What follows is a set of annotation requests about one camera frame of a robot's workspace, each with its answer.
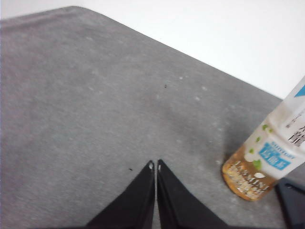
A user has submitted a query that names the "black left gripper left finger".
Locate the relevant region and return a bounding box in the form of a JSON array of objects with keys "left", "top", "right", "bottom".
[{"left": 85, "top": 159, "right": 156, "bottom": 229}]

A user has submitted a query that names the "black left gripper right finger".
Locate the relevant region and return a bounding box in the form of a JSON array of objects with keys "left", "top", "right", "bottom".
[{"left": 156, "top": 159, "right": 230, "bottom": 229}]

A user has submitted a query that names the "jasmine tea bottle white label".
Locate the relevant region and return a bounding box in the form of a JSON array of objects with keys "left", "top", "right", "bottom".
[{"left": 221, "top": 75, "right": 305, "bottom": 202}]

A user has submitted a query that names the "dark teal rectangular tray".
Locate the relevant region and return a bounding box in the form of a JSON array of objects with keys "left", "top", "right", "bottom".
[{"left": 275, "top": 177, "right": 305, "bottom": 229}]

